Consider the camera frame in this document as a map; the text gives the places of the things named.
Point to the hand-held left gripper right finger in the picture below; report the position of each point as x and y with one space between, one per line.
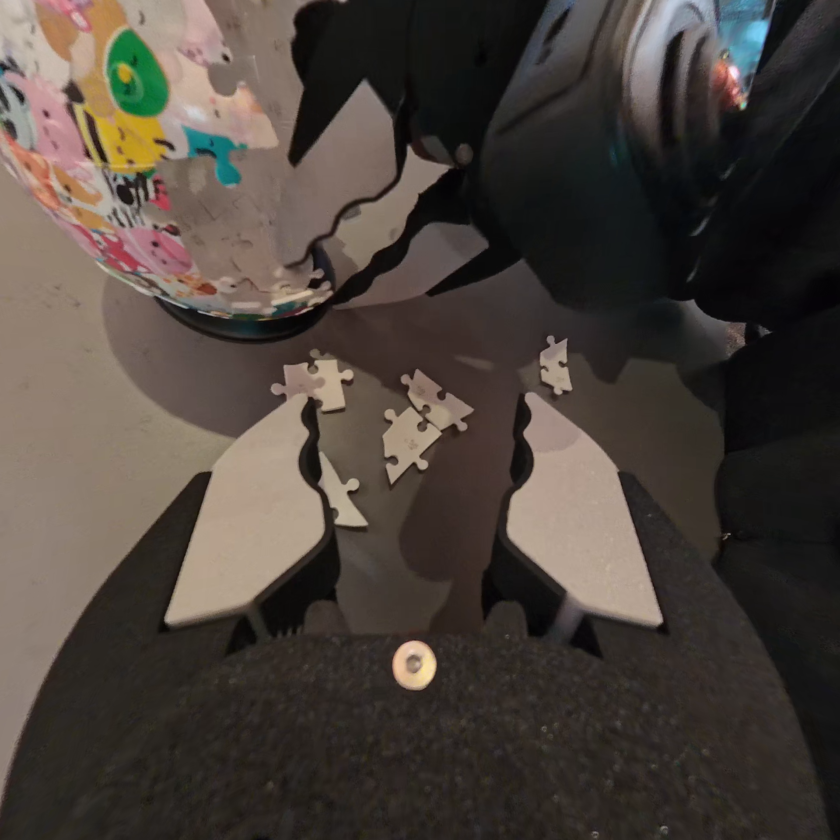
577 531

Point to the colourful 3D puzzle ball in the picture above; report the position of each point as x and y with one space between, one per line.
131 131

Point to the joined white puzzle pieces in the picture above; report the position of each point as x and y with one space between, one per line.
436 400

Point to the white puzzle piece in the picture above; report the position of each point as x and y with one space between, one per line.
556 367
328 384
407 443
341 499

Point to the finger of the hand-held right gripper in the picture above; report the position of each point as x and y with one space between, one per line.
433 262
341 164

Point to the person's dark clothing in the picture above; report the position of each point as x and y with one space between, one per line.
787 525

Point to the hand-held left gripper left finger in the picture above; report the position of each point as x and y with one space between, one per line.
256 525

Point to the black ball stand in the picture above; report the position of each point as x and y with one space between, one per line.
249 328

